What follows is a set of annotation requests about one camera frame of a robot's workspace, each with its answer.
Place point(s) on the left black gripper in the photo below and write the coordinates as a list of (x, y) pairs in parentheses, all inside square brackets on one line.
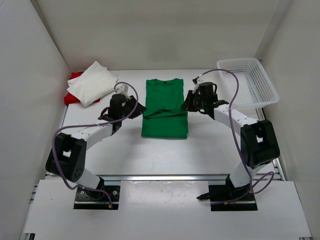
[(140, 109)]

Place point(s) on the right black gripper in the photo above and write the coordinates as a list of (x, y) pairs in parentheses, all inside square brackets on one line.
[(187, 105)]

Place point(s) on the green t shirt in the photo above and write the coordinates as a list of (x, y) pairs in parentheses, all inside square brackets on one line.
[(164, 118)]

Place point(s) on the white t shirt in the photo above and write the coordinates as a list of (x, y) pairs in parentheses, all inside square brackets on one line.
[(94, 83)]

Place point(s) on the red t shirt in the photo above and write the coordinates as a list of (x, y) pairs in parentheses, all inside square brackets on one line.
[(69, 98)]

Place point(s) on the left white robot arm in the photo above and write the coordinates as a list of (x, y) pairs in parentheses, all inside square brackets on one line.
[(68, 153)]

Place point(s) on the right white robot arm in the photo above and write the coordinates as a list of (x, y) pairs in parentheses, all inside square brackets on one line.
[(258, 143)]

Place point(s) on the white plastic basket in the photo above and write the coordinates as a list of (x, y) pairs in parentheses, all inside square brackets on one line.
[(247, 76)]

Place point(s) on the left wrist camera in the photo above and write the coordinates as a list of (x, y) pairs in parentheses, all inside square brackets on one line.
[(122, 89)]

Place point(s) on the aluminium table rail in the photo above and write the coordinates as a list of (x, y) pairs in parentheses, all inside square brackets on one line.
[(166, 178)]

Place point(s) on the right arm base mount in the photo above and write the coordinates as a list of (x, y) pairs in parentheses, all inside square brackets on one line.
[(226, 198)]

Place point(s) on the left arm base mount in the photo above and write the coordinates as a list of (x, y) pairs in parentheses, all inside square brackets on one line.
[(92, 200)]

